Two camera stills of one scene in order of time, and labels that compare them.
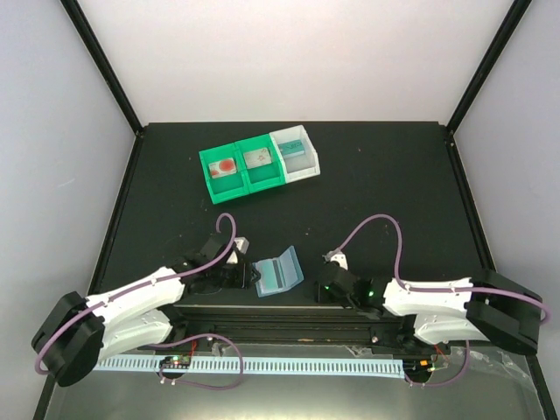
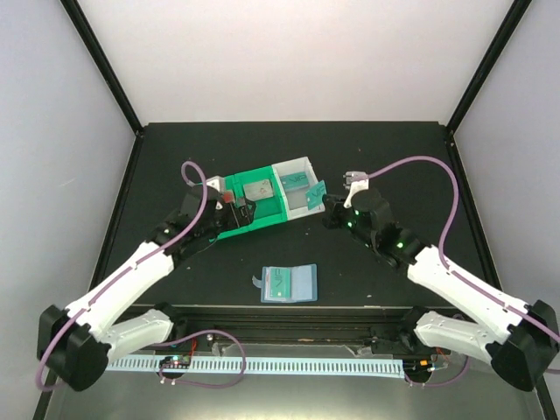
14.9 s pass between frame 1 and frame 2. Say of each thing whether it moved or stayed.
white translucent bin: moved
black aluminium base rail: stayed
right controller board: stayed
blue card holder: moved
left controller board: stayed
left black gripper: moved
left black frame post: stayed
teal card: moved
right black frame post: stayed
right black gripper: moved
